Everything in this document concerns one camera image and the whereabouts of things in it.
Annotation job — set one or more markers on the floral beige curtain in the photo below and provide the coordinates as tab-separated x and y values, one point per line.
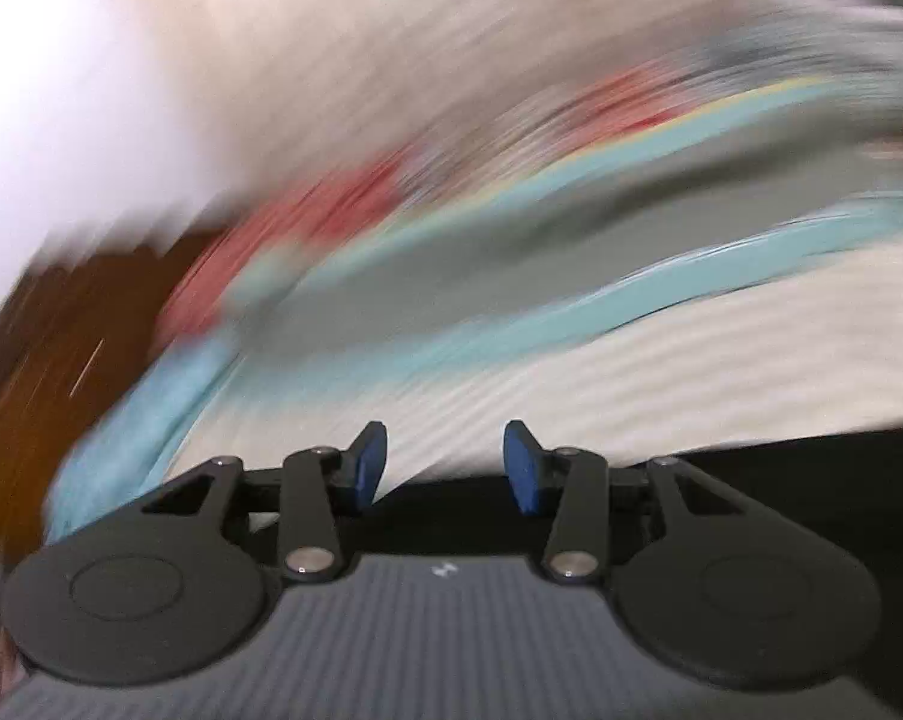
284	85

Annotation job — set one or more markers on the carved brown wooden headboard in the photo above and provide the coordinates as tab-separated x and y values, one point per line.
92	407

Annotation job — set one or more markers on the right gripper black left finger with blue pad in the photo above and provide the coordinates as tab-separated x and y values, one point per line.
365	463

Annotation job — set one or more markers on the red floral quilt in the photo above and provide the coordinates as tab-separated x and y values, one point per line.
462	153

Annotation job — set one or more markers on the patterned teal beige bedsheet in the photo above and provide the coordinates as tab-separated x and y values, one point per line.
733	277

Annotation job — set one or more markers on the black pants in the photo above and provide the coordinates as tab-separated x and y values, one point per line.
761	567

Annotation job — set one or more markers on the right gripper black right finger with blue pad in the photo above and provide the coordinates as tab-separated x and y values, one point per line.
522	455

